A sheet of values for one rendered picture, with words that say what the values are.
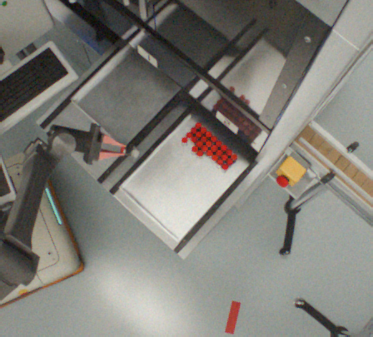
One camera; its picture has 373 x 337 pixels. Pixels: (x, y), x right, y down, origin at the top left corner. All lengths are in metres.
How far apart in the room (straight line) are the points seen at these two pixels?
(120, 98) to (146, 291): 1.11
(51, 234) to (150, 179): 0.78
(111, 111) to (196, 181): 0.38
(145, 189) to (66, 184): 1.02
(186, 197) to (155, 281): 0.94
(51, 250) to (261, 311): 1.06
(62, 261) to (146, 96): 0.91
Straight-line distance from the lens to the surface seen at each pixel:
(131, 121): 1.72
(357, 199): 1.70
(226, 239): 2.53
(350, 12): 0.79
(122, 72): 1.79
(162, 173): 1.67
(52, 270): 2.30
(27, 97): 1.89
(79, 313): 2.56
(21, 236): 1.03
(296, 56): 0.99
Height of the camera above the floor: 2.51
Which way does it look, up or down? 75 degrees down
